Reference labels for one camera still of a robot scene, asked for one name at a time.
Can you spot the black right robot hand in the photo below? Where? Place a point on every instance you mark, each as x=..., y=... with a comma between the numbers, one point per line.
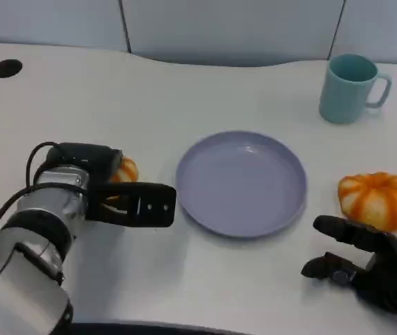
x=386, y=268

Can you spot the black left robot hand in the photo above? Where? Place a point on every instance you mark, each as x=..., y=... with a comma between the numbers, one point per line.
x=79, y=155

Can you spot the orange white toy bread roll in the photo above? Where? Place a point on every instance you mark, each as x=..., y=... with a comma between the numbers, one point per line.
x=376, y=200
x=127, y=171

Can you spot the black table grommet hole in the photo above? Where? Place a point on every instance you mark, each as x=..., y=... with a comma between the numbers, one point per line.
x=7, y=68

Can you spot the lilac plate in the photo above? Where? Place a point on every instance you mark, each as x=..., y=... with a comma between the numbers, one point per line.
x=241, y=185

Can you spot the pale green mug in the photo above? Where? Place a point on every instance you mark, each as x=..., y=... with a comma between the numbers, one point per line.
x=344, y=94

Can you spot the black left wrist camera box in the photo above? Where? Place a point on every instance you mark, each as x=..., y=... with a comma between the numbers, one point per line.
x=149, y=206

